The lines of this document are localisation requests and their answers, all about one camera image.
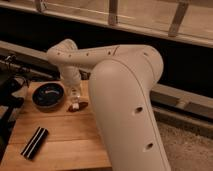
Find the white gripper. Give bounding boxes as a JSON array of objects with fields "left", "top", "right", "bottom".
[{"left": 61, "top": 66, "right": 81, "bottom": 89}]

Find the white bottle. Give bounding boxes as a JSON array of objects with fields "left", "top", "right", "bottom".
[{"left": 69, "top": 87, "right": 81, "bottom": 111}]

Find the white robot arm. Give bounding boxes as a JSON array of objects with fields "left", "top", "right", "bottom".
[{"left": 47, "top": 39, "right": 171, "bottom": 171}]

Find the dark ceramic bowl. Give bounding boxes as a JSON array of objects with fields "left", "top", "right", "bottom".
[{"left": 32, "top": 83, "right": 64, "bottom": 108}]

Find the brown oval object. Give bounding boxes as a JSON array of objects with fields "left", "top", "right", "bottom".
[{"left": 68, "top": 102, "right": 88, "bottom": 112}]

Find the black white striped block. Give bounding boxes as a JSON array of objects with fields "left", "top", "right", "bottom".
[{"left": 21, "top": 127, "right": 49, "bottom": 160}]

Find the black equipment with cables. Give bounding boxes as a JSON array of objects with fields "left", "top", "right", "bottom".
[{"left": 0, "top": 55, "right": 29, "bottom": 161}]

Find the wooden railing frame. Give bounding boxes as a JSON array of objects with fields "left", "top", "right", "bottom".
[{"left": 0, "top": 0, "right": 213, "bottom": 48}]

